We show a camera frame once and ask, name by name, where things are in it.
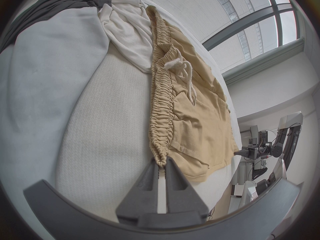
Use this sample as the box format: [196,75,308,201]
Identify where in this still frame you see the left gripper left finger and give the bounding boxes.
[116,156,160,226]

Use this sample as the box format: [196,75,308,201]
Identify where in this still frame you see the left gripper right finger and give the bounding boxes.
[164,158,209,217]

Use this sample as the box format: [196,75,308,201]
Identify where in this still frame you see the tan shorts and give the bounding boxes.
[145,5,239,183]

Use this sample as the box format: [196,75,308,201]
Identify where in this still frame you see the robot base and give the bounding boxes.
[230,158,288,206]

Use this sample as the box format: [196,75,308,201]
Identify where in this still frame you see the bed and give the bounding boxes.
[54,0,242,211]

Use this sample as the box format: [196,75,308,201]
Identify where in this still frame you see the grey-green curtain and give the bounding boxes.
[222,38,305,85]

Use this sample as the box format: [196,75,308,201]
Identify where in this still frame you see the window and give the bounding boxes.
[125,0,302,72]

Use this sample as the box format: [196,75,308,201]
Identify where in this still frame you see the pale grey garment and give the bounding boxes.
[0,5,110,209]

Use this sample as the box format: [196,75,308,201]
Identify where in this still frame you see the white garment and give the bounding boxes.
[97,0,154,73]

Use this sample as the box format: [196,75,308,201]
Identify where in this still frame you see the dark grey garment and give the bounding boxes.
[0,0,112,52]

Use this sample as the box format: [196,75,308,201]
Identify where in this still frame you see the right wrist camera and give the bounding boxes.
[248,131,268,147]

